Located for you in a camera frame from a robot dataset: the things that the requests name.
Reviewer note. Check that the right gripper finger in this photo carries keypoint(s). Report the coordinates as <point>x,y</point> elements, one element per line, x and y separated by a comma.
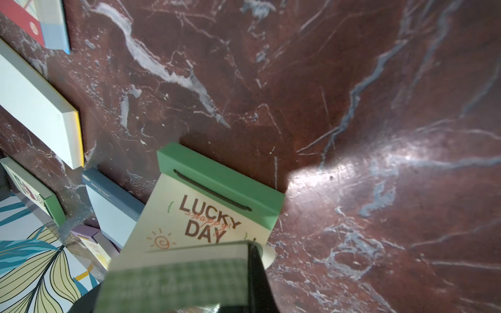
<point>260,296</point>

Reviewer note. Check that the green house lucky day pad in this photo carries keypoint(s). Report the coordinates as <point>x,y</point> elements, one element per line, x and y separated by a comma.
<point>188,252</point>

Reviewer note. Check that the purple flower lucky day pad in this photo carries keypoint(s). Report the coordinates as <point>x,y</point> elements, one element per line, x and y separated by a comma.
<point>99,245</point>

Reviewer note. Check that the blue lined memo pad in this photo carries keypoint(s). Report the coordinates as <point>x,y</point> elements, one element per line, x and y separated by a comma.
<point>117,211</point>

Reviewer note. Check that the green red lucky memo pad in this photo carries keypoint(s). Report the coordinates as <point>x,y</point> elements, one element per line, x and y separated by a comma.
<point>35,190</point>

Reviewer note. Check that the yellow top memo pad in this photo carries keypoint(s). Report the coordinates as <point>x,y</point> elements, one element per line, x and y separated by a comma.
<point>30,99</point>

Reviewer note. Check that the red apple memo pad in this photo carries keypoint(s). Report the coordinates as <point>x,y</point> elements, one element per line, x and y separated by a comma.
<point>43,20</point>

